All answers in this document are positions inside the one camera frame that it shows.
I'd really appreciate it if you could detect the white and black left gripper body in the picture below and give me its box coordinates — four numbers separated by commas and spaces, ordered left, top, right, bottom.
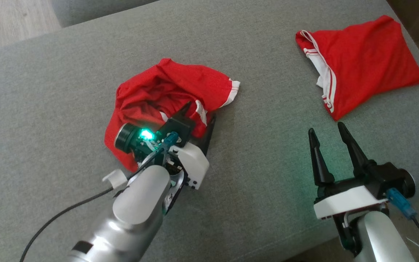
114, 123, 210, 190

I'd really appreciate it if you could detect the red jersey with white sleeves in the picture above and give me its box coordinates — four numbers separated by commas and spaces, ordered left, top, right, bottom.
295, 15, 419, 122

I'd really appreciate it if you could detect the red garment with white cuffs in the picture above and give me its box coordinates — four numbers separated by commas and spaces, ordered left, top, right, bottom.
104, 57, 241, 173

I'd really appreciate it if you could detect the large grey sofa seat cushion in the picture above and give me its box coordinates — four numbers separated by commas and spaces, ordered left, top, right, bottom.
0, 0, 419, 262

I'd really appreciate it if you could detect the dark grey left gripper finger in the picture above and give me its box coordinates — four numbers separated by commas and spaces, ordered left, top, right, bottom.
195, 115, 218, 155
169, 101, 193, 121

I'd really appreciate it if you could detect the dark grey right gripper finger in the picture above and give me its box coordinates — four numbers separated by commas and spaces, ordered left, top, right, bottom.
308, 128, 336, 187
337, 122, 370, 177

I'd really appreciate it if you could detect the white cable clip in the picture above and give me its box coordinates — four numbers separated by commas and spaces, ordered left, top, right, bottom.
102, 169, 128, 190

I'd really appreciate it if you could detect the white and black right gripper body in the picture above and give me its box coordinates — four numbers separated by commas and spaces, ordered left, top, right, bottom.
313, 169, 388, 220

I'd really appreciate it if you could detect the small grey sofa cushion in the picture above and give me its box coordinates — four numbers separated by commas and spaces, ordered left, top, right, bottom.
51, 0, 159, 28

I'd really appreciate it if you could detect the right arm cable, blue plug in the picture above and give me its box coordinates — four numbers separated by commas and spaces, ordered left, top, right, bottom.
386, 188, 419, 262

